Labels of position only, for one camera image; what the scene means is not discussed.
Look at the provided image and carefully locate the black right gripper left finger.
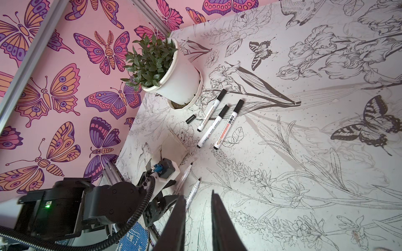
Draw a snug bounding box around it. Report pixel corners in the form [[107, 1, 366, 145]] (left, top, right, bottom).
[[153, 196, 186, 251]]

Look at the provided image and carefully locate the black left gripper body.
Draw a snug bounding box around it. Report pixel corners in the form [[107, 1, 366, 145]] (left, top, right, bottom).
[[143, 175, 179, 228]]

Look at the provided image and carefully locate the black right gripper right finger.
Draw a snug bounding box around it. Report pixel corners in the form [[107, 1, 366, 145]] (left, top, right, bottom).
[[211, 191, 247, 251]]

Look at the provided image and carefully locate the white marker pen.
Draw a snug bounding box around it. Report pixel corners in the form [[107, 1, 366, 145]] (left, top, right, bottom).
[[185, 178, 201, 212], [214, 99, 245, 150], [197, 105, 229, 148], [173, 162, 193, 195], [197, 89, 227, 132]]

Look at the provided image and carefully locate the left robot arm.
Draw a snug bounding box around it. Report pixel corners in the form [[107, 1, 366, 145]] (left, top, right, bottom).
[[1, 175, 179, 251]]

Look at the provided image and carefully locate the black pen cap near pot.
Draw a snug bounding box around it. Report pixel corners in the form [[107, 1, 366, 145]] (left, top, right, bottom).
[[185, 115, 196, 124]]

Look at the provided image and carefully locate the blue dotted glove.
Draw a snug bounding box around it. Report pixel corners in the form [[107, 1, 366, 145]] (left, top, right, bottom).
[[116, 223, 149, 251]]

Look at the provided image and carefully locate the white pot saucer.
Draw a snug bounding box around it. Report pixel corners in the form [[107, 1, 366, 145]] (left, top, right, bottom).
[[166, 69, 204, 111]]

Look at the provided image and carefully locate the white plant pot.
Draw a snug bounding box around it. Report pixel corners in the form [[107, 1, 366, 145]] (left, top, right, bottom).
[[142, 38, 200, 104]]

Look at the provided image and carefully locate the green potted plant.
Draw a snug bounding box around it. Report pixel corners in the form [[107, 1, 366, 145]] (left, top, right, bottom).
[[121, 35, 178, 91]]

